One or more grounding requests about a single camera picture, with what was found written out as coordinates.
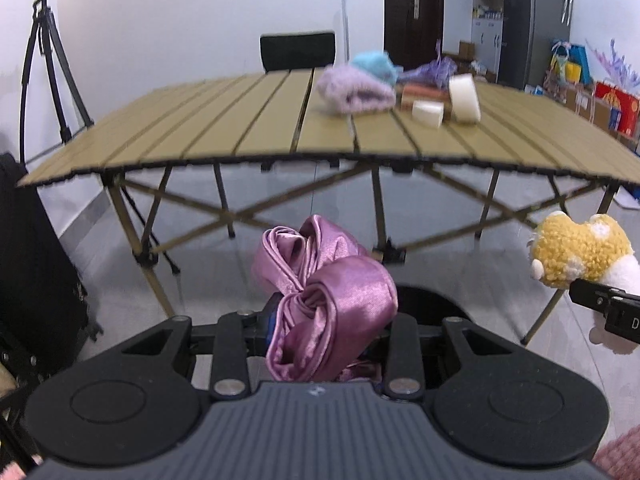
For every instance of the pile of small cardboard boxes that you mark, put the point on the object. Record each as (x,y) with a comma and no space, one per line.
(467,57)

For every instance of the white cabinet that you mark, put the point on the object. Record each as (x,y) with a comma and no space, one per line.
(487,35)

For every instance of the beige bag with black frame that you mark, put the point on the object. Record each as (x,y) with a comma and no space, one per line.
(6,377)

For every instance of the light blue plush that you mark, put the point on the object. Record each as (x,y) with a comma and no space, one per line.
(375,65)

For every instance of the black round bin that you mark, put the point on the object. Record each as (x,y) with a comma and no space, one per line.
(435,305)

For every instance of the black suitcase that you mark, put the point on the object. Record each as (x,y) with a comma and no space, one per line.
(35,260)

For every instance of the grey fridge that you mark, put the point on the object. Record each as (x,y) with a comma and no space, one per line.
(532,25)

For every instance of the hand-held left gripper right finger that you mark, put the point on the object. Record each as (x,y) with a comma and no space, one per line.
(405,345)

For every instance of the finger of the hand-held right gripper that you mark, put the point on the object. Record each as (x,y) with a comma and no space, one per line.
(590,295)

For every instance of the red gift box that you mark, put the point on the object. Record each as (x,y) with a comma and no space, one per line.
(617,107)

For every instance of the large taped cardboard box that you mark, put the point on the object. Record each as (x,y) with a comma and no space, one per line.
(575,102)

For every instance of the blue gift bag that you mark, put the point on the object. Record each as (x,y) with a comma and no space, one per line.
(577,62)

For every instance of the pink satin cloth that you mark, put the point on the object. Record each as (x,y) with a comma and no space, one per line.
(335,300)

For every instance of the black folding chair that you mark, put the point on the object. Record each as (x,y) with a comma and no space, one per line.
(297,52)

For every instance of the dark brown door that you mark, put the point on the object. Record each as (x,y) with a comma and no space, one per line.
(412,15)

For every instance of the tan slatted folding table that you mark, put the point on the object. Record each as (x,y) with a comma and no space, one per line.
(210,120)

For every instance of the pink fluffy rug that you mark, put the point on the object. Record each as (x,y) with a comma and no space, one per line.
(622,455)

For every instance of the white floor scale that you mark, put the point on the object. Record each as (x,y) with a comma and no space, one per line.
(630,197)

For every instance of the yellow and white plush toy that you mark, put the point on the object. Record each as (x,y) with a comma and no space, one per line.
(580,250)

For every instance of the small white block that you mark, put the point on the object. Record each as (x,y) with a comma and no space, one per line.
(427,114)

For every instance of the lilac fluffy cloth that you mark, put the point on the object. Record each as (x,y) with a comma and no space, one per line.
(352,90)

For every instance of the purple wall decoration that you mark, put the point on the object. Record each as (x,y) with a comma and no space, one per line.
(617,65)

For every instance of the orange and yellow sponge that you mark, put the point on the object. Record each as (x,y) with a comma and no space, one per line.
(425,92)

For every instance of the white mop stick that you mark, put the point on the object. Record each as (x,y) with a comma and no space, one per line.
(345,30)

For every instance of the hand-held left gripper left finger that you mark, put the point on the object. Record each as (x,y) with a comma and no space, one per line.
(230,350)

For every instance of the black tripod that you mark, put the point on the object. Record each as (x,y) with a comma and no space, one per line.
(47,35)

